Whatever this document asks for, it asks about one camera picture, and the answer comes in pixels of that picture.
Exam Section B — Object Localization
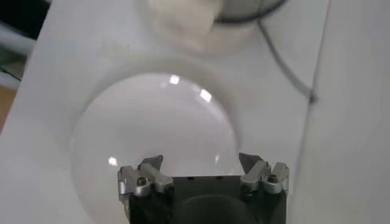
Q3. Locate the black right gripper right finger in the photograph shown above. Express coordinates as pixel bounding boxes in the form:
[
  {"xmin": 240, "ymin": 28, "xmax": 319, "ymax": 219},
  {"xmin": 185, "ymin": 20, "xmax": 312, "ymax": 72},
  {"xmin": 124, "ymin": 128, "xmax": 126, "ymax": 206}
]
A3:
[{"xmin": 238, "ymin": 152, "xmax": 290, "ymax": 195}]

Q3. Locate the black pot power cord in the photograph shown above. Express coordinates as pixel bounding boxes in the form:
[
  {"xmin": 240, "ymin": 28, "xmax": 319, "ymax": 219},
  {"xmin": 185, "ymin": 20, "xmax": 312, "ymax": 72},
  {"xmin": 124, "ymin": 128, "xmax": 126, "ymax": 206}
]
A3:
[{"xmin": 257, "ymin": 19, "xmax": 319, "ymax": 104}]

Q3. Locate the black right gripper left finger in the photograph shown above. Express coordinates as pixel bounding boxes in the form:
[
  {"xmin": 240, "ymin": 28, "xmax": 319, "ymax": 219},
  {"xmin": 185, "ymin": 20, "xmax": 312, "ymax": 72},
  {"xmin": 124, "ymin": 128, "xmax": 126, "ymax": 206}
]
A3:
[{"xmin": 118, "ymin": 154, "xmax": 174, "ymax": 203}]

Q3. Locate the white round plate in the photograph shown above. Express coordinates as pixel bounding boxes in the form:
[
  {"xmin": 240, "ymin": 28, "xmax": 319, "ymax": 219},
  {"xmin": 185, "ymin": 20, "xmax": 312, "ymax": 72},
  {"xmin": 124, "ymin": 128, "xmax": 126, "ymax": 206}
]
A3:
[{"xmin": 69, "ymin": 72, "xmax": 240, "ymax": 224}]

